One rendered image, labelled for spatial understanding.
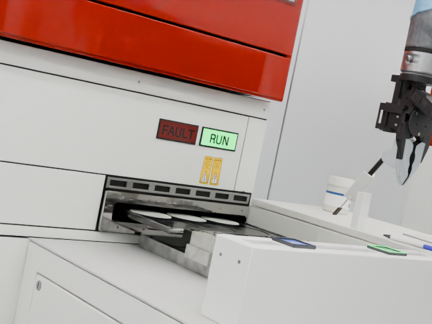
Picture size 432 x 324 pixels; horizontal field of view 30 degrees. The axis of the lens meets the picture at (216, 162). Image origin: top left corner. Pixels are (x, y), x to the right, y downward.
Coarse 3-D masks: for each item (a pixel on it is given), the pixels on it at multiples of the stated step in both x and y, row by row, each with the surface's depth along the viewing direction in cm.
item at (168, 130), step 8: (160, 128) 189; (168, 128) 191; (176, 128) 192; (184, 128) 194; (192, 128) 195; (160, 136) 190; (168, 136) 191; (176, 136) 193; (184, 136) 194; (192, 136) 196
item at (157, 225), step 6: (114, 210) 187; (120, 210) 185; (126, 210) 184; (126, 216) 184; (132, 216) 181; (138, 216) 180; (144, 222) 178; (150, 222) 176; (156, 222) 175; (156, 228) 174; (162, 228) 172; (168, 228) 171
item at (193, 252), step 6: (186, 246) 169; (192, 246) 168; (186, 252) 169; (192, 252) 167; (198, 252) 166; (204, 252) 164; (192, 258) 167; (198, 258) 166; (204, 258) 164; (210, 258) 163; (204, 264) 164
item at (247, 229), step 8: (128, 208) 190; (136, 208) 193; (144, 208) 196; (152, 208) 199; (176, 208) 209; (144, 216) 183; (200, 216) 203; (216, 216) 210; (168, 224) 178; (176, 224) 180; (184, 224) 183; (192, 224) 185; (200, 224) 188; (208, 224) 191; (216, 224) 194; (224, 224) 197; (232, 224) 200; (240, 224) 203; (232, 232) 186; (240, 232) 189; (248, 232) 192; (256, 232) 195; (264, 232) 198
